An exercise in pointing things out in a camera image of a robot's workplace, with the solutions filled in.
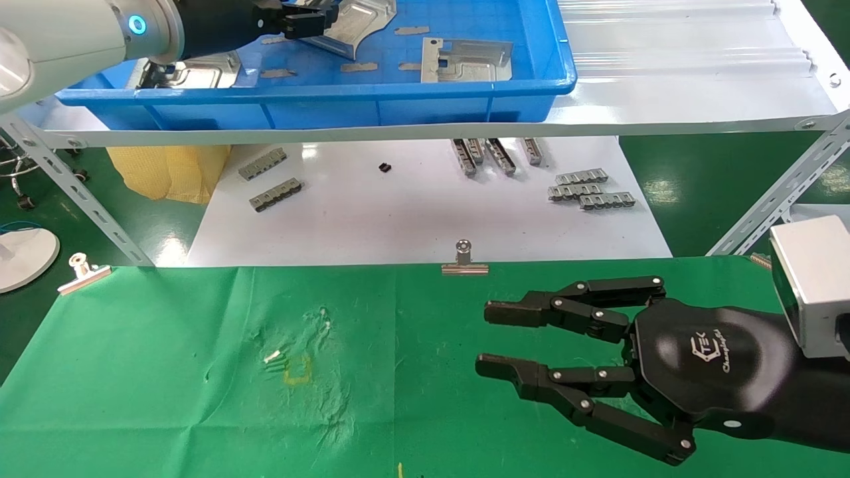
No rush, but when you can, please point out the white round base plate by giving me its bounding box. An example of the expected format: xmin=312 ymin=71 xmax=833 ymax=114
xmin=0 ymin=227 xmax=60 ymax=294

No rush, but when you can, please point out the bent sheet metal bracket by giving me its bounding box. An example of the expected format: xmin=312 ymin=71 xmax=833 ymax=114
xmin=136 ymin=52 xmax=241 ymax=90
xmin=421 ymin=38 xmax=514 ymax=84
xmin=299 ymin=0 xmax=398 ymax=60

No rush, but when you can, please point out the green cloth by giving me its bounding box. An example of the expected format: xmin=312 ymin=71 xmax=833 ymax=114
xmin=0 ymin=256 xmax=850 ymax=478

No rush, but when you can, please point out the silver bulldog clip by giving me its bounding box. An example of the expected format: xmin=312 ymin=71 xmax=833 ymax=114
xmin=58 ymin=252 xmax=112 ymax=295
xmin=441 ymin=240 xmax=489 ymax=276

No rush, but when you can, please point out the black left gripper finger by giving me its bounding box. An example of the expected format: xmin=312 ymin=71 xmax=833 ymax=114
xmin=256 ymin=0 xmax=341 ymax=14
xmin=279 ymin=13 xmax=334 ymax=38

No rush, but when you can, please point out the perforated white angle brace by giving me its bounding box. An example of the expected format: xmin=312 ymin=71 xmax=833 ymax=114
xmin=705 ymin=113 xmax=850 ymax=257
xmin=0 ymin=112 xmax=155 ymax=268

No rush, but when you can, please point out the yellow mesh sack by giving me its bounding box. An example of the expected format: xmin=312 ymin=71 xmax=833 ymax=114
xmin=106 ymin=145 xmax=232 ymax=204

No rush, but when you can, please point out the blue plastic tray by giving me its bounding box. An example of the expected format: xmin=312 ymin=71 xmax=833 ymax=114
xmin=54 ymin=0 xmax=577 ymax=131

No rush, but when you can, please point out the white corrugated shelf board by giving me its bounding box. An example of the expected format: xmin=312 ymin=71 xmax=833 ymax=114
xmin=27 ymin=0 xmax=850 ymax=148

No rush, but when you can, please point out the chair base with casters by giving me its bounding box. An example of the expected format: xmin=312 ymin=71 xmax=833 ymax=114
xmin=0 ymin=136 xmax=90 ymax=211

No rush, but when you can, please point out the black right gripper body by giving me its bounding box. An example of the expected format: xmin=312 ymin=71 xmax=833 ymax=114
xmin=628 ymin=297 xmax=801 ymax=439

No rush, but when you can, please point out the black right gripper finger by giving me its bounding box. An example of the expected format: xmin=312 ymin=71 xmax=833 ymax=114
xmin=484 ymin=276 xmax=667 ymax=344
xmin=475 ymin=353 xmax=697 ymax=465

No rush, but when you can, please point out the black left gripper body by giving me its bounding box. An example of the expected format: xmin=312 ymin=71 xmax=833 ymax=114
xmin=178 ymin=0 xmax=285 ymax=62

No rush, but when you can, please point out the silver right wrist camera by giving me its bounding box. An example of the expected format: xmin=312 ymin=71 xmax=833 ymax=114
xmin=769 ymin=215 xmax=850 ymax=360

